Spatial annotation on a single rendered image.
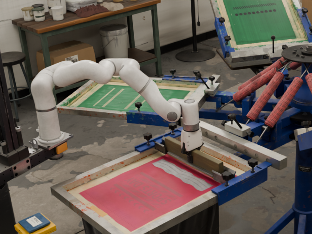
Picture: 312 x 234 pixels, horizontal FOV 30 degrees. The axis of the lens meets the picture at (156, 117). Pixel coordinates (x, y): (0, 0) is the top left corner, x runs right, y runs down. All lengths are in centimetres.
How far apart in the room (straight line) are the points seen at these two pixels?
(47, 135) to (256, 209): 193
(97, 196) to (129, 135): 274
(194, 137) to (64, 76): 65
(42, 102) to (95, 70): 30
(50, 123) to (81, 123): 300
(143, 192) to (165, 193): 10
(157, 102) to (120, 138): 278
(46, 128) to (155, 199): 61
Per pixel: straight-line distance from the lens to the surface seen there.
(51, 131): 273
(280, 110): 297
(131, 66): 256
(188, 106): 259
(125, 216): 247
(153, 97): 255
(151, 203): 253
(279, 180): 454
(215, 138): 292
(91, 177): 275
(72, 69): 260
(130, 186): 266
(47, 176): 485
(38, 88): 265
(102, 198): 261
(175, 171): 274
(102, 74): 254
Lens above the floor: 232
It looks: 24 degrees down
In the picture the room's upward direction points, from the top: 5 degrees counter-clockwise
